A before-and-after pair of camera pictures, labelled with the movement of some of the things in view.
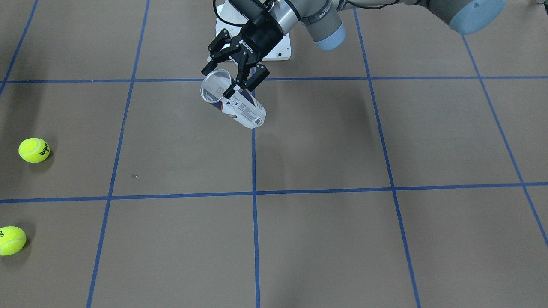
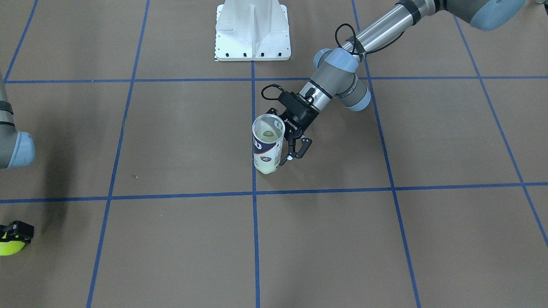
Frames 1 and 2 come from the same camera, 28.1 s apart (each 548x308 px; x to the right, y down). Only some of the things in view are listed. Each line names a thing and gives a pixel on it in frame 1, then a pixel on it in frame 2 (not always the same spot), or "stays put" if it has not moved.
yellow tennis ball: [12, 240] stays put
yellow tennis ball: [34, 150] -> [267, 131]
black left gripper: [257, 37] -> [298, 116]
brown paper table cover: [407, 168] stays put
